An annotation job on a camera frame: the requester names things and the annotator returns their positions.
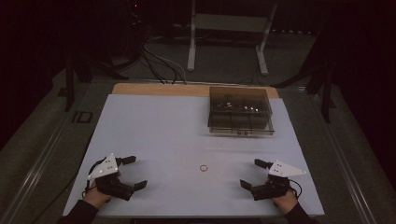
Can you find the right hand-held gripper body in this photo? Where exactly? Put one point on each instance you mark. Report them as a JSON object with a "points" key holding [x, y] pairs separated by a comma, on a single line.
{"points": [[274, 188]]}

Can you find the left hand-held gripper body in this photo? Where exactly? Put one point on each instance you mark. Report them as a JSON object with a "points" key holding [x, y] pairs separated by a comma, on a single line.
{"points": [[107, 182]]}

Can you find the clear brown drawer box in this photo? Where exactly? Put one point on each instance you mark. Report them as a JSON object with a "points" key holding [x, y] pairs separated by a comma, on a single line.
{"points": [[239, 121]]}

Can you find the person's right hand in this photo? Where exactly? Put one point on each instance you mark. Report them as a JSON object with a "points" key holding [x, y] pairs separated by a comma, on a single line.
{"points": [[286, 202]]}

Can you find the person's left hand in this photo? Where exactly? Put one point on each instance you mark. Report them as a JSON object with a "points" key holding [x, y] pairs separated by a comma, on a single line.
{"points": [[96, 198]]}

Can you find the white table mat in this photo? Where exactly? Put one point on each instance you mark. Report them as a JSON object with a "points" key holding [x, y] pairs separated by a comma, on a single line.
{"points": [[162, 133]]}

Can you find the black tripod stand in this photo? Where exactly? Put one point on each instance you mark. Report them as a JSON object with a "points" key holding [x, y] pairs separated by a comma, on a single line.
{"points": [[70, 84], [325, 93]]}

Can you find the white metal stand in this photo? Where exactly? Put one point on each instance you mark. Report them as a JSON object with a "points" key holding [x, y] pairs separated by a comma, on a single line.
{"points": [[192, 46]]}

